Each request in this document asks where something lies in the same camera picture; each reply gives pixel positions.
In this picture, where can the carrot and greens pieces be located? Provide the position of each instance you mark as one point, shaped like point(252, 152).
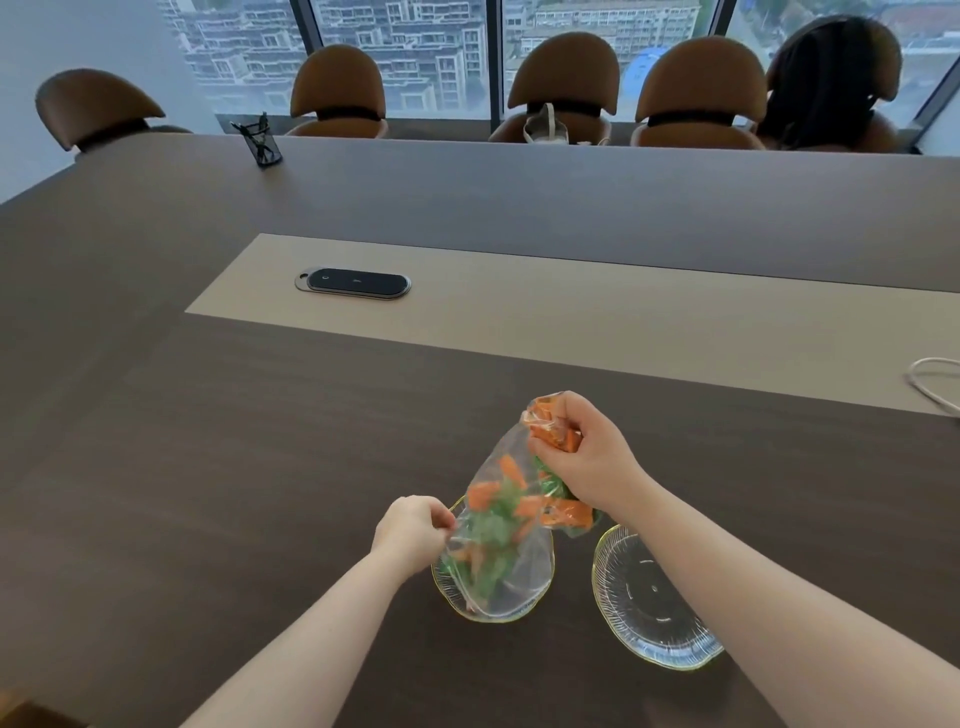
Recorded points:
point(491, 517)

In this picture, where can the clear glass plate yellow rim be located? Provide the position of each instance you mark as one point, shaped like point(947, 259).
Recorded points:
point(529, 600)
point(652, 600)

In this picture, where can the person's right forearm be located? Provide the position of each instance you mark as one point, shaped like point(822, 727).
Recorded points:
point(735, 600)

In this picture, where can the black oval table socket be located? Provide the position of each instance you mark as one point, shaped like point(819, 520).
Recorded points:
point(356, 283)

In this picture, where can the person's right fingers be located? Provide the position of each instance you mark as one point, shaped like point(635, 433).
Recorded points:
point(574, 420)

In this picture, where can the white bag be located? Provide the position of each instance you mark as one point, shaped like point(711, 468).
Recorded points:
point(544, 132)

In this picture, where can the person's left forearm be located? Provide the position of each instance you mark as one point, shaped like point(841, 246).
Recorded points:
point(300, 652)

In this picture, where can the brown leather chair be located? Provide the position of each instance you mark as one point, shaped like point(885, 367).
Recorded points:
point(889, 60)
point(701, 79)
point(337, 79)
point(562, 71)
point(90, 97)

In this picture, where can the black mesh pen holder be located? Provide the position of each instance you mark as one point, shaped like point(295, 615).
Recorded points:
point(266, 150)

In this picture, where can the person's right hand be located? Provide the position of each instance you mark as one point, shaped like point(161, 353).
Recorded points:
point(592, 457)

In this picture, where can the person's left hand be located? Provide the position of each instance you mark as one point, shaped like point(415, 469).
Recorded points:
point(409, 536)

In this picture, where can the clear plastic bag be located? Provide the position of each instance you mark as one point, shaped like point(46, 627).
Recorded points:
point(487, 480)

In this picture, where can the black jacket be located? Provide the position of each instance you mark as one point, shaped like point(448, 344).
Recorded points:
point(817, 82)

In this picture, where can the person's left fingers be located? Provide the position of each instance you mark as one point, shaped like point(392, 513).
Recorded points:
point(439, 517)

